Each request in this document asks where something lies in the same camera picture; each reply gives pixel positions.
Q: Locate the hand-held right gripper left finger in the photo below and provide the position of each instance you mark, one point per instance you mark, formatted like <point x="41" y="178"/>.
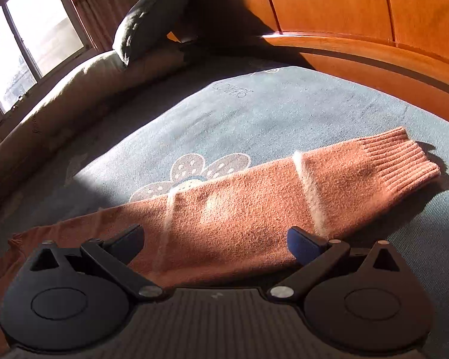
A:
<point x="129" y="240"/>

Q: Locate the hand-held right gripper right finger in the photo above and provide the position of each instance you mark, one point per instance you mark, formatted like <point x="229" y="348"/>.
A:
<point x="303" y="245"/>

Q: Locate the orange knit sweater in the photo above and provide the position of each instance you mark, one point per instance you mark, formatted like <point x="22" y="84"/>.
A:
<point x="247" y="209"/>

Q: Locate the pink floral quilt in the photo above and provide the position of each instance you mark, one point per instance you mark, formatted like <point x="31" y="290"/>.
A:
<point x="60" y="108"/>

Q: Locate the grey-blue pillow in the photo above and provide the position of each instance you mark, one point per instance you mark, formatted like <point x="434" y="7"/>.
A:
<point x="153" y="18"/>

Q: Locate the window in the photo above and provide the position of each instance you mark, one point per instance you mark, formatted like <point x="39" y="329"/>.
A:
<point x="41" y="26"/>

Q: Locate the pink patterned curtain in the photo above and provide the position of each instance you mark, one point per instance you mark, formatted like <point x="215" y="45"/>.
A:
<point x="97" y="7"/>

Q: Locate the wooden headboard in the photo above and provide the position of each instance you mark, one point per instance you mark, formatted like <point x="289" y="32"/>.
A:
<point x="359" y="7"/>

